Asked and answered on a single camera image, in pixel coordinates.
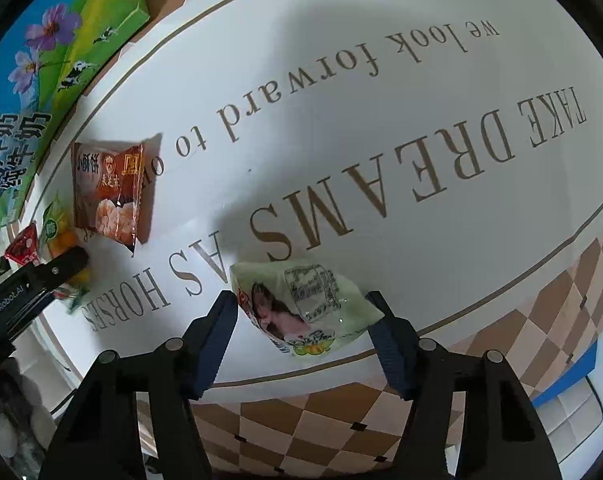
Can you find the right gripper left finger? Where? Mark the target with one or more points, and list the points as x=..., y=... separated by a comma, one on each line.
x=183, y=368

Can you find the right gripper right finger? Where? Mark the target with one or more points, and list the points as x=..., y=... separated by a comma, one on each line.
x=427, y=376

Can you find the green white snack packet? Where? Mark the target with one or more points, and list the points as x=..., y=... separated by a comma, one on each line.
x=304, y=308

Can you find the small red snack packet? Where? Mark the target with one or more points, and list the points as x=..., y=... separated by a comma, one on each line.
x=24, y=248

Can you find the green orange snack packet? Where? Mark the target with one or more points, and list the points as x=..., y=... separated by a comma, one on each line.
x=57, y=236

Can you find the white chair near table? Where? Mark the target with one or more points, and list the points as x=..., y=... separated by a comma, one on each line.
x=570, y=418

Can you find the brown red snack packet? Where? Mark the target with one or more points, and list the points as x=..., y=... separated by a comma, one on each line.
x=107, y=191

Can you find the open cardboard box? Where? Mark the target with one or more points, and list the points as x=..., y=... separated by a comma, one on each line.
x=49, y=53

